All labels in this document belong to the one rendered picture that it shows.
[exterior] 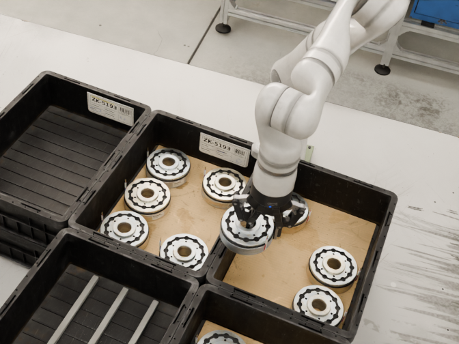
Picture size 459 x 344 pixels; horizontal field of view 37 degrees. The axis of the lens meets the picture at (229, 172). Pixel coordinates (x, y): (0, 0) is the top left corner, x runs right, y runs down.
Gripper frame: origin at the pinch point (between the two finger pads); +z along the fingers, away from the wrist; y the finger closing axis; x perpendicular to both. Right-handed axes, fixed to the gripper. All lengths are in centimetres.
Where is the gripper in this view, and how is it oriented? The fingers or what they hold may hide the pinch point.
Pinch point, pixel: (263, 228)
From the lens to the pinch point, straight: 130.7
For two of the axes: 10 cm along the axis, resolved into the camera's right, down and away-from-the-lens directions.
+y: 9.9, 1.4, 0.0
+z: -0.9, 6.6, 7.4
